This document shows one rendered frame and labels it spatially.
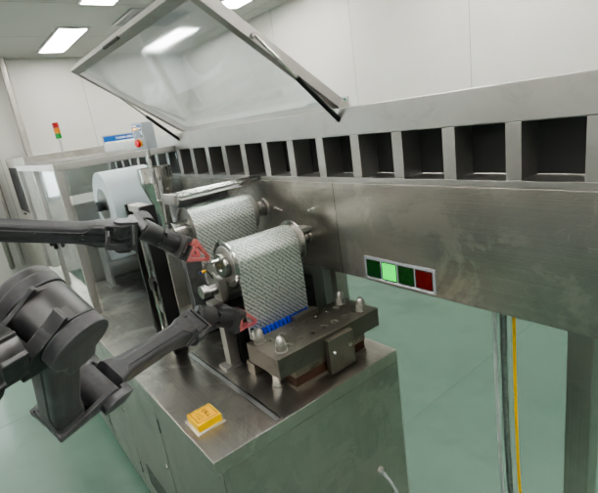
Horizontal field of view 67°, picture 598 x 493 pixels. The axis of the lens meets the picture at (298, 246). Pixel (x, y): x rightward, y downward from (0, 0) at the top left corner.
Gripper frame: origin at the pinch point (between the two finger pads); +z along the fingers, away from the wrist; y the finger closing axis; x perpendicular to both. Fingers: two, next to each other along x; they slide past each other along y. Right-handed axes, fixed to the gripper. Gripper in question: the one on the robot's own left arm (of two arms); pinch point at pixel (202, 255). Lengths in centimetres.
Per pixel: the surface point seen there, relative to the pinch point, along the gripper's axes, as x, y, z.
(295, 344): -12.7, 23.7, 25.9
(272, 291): -1.1, 6.9, 23.9
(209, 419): -38.6, 20.4, 11.0
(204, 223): 10.5, -17.9, 5.4
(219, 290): -7.3, -0.9, 10.9
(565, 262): 27, 82, 30
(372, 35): 240, -174, 157
